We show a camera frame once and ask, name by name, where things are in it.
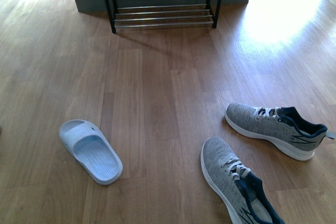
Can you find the grey knit sneaker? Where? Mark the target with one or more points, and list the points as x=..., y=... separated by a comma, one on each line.
x=239, y=188
x=282, y=126

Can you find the light blue rubber slipper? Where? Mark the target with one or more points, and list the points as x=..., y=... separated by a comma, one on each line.
x=86, y=143

